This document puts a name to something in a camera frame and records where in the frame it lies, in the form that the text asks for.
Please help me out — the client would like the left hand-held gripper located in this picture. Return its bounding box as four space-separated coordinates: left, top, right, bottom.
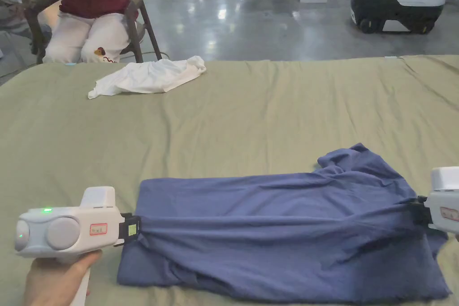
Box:
14 186 142 299

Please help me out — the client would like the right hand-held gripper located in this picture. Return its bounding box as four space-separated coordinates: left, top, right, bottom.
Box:
408 166 459 242

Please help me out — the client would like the dark blue shirt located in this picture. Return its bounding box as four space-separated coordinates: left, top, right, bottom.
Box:
116 143 452 303

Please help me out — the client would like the person's left hand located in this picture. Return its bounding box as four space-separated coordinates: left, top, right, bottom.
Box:
22 250 103 306

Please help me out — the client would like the bed with pale green sheet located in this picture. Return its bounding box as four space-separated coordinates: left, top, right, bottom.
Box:
0 54 459 306

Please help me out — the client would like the white cloth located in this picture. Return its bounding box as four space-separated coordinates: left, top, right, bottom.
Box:
87 55 207 100

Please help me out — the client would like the folding chair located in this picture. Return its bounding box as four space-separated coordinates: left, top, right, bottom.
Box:
121 0 163 64

